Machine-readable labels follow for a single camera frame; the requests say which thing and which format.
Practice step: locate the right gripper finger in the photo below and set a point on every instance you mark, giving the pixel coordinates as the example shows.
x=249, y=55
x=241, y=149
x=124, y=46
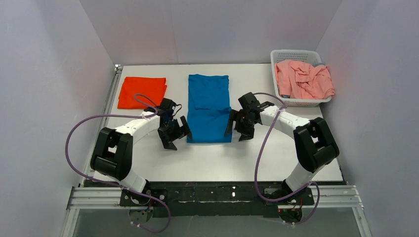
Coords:
x=246, y=134
x=231, y=119

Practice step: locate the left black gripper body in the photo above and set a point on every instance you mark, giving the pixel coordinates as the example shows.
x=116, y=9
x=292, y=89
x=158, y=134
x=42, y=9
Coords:
x=173, y=131

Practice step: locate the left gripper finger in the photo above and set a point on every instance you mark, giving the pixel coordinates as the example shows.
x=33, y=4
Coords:
x=166, y=140
x=185, y=128

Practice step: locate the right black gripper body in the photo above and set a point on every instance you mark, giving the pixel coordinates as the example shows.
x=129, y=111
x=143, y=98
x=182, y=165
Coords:
x=241, y=125

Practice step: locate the blue t shirt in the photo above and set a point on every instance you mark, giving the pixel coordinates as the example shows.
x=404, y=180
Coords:
x=208, y=109

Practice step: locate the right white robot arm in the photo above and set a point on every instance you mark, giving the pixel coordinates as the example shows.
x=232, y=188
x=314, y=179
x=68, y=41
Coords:
x=314, y=143

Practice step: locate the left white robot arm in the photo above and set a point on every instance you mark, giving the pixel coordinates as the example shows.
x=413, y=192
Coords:
x=112, y=154

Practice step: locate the folded orange t shirt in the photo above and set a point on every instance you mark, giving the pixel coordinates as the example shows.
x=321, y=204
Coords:
x=148, y=90

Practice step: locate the pink t shirt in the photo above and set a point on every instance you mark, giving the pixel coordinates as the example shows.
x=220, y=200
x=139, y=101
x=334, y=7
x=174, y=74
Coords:
x=302, y=80

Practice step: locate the white plastic basket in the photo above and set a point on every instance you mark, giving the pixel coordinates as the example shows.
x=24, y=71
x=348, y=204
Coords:
x=305, y=56

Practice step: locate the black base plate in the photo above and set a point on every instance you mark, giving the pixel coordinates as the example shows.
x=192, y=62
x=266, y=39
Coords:
x=223, y=199

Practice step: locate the aluminium frame rail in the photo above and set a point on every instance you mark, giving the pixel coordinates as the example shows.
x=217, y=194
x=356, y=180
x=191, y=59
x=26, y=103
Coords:
x=93, y=196

